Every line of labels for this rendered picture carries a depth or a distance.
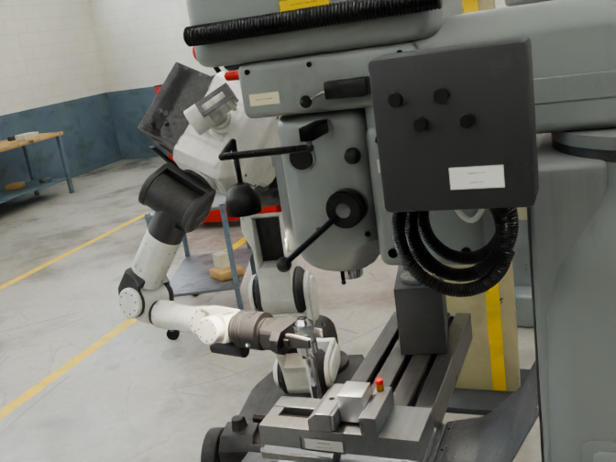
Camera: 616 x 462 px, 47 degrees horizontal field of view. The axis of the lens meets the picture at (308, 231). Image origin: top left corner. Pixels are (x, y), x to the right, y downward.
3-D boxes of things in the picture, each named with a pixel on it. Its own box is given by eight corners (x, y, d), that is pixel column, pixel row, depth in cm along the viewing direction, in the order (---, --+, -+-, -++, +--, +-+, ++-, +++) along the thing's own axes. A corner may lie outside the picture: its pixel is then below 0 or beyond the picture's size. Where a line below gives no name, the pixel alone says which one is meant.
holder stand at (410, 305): (401, 356, 184) (392, 284, 179) (405, 320, 205) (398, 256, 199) (447, 354, 181) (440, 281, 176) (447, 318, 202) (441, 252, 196)
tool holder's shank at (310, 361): (301, 349, 159) (309, 394, 162) (301, 356, 156) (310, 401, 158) (314, 347, 158) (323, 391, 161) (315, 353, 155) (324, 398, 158)
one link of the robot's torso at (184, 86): (173, 191, 204) (113, 145, 171) (229, 91, 208) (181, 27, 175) (258, 233, 195) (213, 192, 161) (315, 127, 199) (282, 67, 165)
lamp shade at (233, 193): (229, 210, 148) (225, 181, 147) (263, 205, 148) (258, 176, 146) (225, 219, 141) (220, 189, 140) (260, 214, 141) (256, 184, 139)
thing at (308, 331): (291, 321, 158) (297, 345, 159) (291, 329, 153) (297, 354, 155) (313, 317, 157) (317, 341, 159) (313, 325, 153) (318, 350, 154)
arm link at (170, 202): (132, 224, 172) (152, 177, 167) (150, 214, 181) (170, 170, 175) (170, 249, 171) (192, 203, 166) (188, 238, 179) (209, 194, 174)
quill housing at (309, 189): (289, 280, 138) (263, 117, 129) (325, 246, 156) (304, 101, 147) (383, 280, 131) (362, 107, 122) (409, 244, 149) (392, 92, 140)
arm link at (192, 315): (249, 310, 171) (206, 302, 178) (225, 316, 164) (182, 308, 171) (248, 336, 172) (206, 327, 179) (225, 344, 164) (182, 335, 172)
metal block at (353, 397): (340, 421, 144) (336, 395, 142) (350, 406, 149) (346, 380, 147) (365, 423, 142) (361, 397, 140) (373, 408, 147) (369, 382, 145)
